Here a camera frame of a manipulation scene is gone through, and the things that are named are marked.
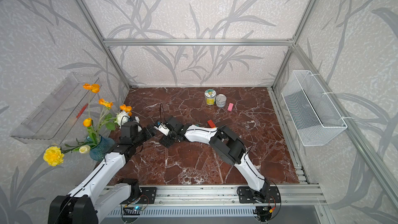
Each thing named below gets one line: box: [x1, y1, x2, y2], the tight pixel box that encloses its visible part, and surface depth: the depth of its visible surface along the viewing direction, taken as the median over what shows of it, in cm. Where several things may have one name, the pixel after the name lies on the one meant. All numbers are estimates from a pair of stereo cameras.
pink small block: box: [226, 102, 235, 112], surface depth 110 cm
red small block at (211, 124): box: [207, 119, 216, 129], surface depth 101 cm
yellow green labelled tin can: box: [204, 88, 217, 106], surface depth 108 cm
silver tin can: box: [215, 93, 227, 108], surface depth 110 cm
